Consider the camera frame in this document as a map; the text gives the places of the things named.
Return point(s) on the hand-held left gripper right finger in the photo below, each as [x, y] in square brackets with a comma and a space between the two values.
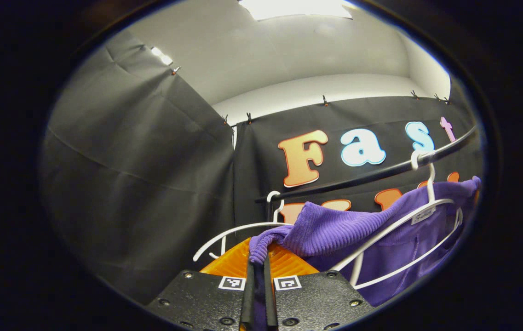
[270, 299]

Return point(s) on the row of backdrop clips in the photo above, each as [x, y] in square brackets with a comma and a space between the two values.
[324, 100]

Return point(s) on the black clothes rail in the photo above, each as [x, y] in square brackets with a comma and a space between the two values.
[358, 178]

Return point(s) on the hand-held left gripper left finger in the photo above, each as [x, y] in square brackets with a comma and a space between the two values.
[247, 299]

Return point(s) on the small ceiling light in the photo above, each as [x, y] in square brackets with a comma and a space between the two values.
[162, 55]

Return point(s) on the large ceiling light panel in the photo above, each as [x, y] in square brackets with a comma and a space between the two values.
[295, 8]

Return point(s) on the white clothes hanger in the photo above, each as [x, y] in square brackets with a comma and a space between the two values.
[431, 188]
[243, 228]

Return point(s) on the black backdrop cloth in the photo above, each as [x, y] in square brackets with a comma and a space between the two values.
[128, 184]

